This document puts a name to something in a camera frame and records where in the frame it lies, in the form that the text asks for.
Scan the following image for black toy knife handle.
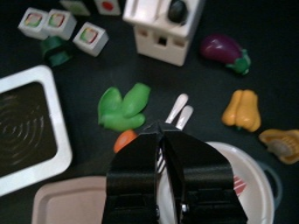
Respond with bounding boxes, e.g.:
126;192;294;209
167;0;190;25

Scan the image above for dark green toy vegetable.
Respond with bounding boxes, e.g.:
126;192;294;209
40;35;75;67

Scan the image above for purple toy eggplant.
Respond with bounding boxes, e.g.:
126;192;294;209
201;33;253;76

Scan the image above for yellow toy bell pepper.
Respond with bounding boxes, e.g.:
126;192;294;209
221;89;262;133

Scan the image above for white sushi cube toy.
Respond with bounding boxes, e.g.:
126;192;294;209
71;21;110;58
42;8;79;41
18;7;51;41

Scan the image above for orange toy carrot green leaves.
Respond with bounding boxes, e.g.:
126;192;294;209
98;82;152;154

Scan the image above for white toy induction stove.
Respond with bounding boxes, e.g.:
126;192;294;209
0;65;74;197

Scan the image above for yellow toy corn piece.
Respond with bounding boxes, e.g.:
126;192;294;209
258;129;299;165

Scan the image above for white plate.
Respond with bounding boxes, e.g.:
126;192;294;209
155;141;277;224

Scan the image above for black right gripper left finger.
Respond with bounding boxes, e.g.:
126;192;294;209
102;121;164;224

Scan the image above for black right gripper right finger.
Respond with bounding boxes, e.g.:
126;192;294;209
160;123;249;224

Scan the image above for pink toy cutting board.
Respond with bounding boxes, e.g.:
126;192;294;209
31;175;108;224

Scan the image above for white cube red face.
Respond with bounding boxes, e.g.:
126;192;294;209
92;0;123;17

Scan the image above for white toy utensil handle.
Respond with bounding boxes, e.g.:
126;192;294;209
164;93;191;124
174;105;195;131

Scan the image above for white cube green face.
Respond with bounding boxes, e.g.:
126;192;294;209
59;0;92;17

